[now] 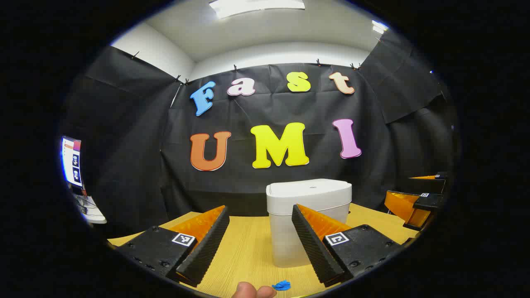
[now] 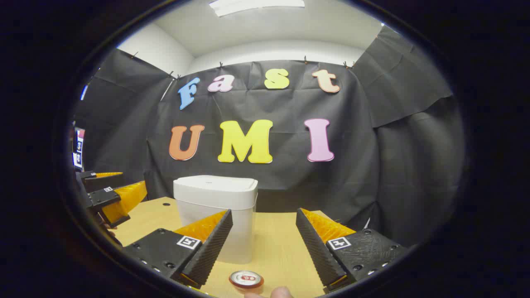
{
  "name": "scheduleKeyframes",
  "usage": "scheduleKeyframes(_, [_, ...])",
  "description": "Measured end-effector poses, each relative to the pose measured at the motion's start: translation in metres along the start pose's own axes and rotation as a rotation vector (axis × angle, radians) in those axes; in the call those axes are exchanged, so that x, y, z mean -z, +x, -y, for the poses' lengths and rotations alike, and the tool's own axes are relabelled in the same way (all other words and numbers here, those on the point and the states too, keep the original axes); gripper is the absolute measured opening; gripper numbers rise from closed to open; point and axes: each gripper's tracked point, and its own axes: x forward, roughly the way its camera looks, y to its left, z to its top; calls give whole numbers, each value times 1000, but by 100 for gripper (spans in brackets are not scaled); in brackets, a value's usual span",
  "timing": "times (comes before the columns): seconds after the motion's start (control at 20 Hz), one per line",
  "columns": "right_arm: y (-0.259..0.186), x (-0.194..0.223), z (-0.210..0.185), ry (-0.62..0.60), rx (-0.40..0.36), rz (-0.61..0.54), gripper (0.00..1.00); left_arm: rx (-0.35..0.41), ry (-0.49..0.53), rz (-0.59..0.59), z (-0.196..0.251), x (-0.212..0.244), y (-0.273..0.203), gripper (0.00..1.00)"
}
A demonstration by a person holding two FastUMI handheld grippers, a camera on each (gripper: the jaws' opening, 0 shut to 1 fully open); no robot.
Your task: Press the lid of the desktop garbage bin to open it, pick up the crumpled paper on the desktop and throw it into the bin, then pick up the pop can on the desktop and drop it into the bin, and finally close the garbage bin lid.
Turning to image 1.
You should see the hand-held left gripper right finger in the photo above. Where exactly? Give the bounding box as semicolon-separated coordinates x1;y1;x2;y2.
291;203;404;288

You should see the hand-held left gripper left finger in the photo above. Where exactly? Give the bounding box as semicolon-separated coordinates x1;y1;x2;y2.
113;205;231;288

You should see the white desktop garbage bin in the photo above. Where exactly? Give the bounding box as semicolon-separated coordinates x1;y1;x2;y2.
266;179;352;268

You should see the wooden desktop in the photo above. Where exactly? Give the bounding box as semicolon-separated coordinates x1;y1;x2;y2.
107;203;421;298

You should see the black backdrop cloth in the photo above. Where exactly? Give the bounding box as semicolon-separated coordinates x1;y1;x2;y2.
58;29;460;238

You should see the white side table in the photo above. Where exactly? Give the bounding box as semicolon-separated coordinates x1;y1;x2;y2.
72;192;107;225

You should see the computer monitor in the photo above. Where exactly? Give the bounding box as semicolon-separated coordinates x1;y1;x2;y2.
61;136;83;189

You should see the long ceiling light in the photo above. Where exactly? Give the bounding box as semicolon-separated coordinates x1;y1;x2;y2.
209;0;306;19

